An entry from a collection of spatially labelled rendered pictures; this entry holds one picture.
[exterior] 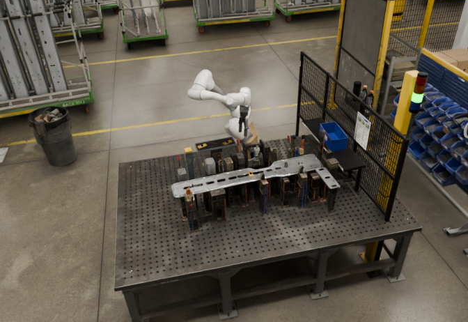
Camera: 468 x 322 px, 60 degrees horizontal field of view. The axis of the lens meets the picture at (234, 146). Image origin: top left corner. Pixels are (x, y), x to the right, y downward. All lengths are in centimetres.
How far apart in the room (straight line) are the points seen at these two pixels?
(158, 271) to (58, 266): 154
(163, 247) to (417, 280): 240
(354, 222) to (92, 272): 257
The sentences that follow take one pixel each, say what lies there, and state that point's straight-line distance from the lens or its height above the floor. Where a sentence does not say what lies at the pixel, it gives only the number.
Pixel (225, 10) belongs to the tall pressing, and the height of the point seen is 37.
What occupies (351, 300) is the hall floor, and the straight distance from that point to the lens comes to 406.
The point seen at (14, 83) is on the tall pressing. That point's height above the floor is 57.
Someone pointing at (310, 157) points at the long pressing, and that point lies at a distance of 386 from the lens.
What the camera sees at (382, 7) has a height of 188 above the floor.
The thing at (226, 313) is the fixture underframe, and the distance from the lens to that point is 387.
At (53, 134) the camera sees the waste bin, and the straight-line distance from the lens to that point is 567.
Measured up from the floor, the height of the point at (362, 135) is 126.
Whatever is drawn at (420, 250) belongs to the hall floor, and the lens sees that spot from 464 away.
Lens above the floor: 326
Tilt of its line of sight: 35 degrees down
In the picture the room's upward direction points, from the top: 2 degrees counter-clockwise
